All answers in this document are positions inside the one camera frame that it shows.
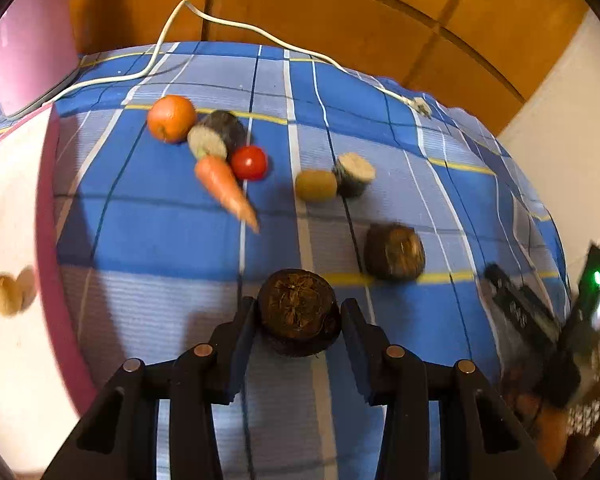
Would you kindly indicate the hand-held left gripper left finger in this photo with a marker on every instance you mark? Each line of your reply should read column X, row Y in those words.
column 240, row 350

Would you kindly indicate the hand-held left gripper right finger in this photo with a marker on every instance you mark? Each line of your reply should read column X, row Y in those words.
column 355, row 350

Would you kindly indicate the blue plaid tablecloth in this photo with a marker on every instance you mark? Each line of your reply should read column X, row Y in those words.
column 155, row 240

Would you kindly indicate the small yellow potato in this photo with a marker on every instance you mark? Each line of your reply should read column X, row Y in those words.
column 7, row 294

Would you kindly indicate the brown kiwi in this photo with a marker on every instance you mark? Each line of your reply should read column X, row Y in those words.
column 316, row 185

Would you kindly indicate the red tomato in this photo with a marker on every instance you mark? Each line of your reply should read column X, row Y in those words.
column 249, row 162

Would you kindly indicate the orange carrot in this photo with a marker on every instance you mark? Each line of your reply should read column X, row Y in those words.
column 226, row 191

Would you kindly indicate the orange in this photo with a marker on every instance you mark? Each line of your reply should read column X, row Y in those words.
column 171, row 118

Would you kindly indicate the large dark-skinned cut root chunk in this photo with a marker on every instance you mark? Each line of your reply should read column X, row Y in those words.
column 216, row 134

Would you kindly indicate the pink electric kettle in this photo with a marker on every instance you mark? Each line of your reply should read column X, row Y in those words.
column 30, row 45

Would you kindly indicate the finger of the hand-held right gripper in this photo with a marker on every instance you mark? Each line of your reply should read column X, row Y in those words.
column 520, row 305

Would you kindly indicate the small dark-skinned cut root chunk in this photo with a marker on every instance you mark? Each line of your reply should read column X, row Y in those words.
column 354, row 174

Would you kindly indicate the pink-rimmed white cardboard box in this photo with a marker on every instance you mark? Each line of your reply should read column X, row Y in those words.
column 15, row 200

